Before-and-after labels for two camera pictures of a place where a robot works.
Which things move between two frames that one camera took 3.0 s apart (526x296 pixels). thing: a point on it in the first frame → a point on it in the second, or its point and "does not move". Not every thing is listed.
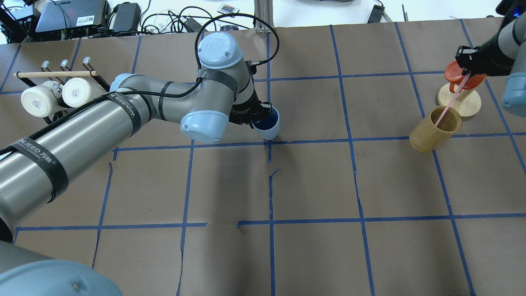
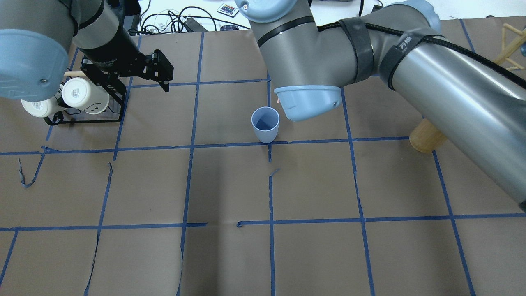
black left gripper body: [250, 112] → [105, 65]
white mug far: [41, 100] does not move
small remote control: [227, 9] does not move
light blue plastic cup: [267, 127] does not move
